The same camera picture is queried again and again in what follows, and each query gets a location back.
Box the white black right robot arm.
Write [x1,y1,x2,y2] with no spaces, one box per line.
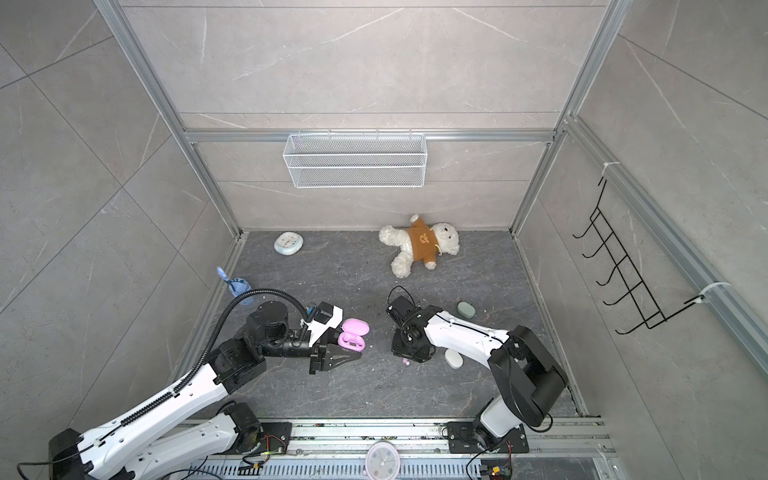
[387,291,569,453]

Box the light blue round clock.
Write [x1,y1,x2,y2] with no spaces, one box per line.
[273,231,304,256]

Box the white wire mesh basket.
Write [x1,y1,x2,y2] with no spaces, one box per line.
[283,133,428,188]

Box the white teddy bear brown hoodie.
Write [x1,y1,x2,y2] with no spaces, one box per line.
[378,214,460,279]

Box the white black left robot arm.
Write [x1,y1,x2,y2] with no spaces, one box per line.
[42,288,364,479]

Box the black wire hook rack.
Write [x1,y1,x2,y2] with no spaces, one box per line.
[571,177,706,336]

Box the mint green earbud charging case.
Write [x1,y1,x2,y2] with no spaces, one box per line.
[456,301,476,320]

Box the pink oval earbud case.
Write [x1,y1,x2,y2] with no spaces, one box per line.
[337,318,370,352]

